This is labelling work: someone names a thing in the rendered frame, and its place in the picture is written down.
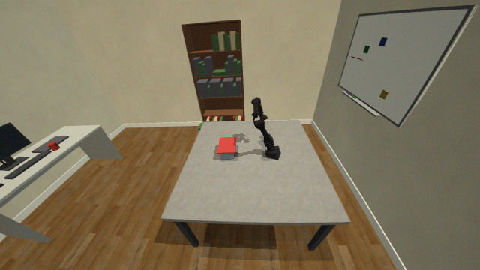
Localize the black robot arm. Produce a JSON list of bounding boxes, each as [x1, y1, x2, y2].
[[251, 97, 275, 152]]

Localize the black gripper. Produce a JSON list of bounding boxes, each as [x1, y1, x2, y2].
[[259, 109, 268, 120]]

